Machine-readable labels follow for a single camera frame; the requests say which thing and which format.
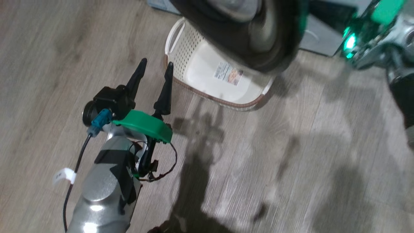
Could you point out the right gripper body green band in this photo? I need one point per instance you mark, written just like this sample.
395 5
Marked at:
386 11

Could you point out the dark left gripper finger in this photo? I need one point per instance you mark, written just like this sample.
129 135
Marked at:
165 94
137 79

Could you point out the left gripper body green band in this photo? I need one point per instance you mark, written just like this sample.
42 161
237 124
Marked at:
145 124

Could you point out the round washing machine door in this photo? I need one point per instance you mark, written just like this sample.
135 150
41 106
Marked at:
239 45

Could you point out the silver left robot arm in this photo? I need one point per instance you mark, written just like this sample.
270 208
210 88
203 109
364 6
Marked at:
100 187

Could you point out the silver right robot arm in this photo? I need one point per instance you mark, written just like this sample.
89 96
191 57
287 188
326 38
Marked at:
399 34

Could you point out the cream perforated laundry basket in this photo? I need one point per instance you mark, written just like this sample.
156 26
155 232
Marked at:
200 69

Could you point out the white label sticker in basket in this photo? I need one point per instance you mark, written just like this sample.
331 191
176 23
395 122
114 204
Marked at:
228 73

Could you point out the white washing machine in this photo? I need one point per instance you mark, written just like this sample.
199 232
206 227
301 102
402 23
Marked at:
320 42

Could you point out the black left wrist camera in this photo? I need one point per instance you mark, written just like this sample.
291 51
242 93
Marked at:
113 98

